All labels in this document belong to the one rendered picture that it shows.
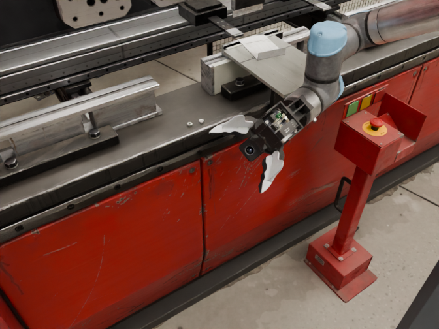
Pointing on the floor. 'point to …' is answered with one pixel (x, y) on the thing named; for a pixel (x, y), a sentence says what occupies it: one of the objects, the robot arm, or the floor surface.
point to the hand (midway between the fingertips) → (232, 164)
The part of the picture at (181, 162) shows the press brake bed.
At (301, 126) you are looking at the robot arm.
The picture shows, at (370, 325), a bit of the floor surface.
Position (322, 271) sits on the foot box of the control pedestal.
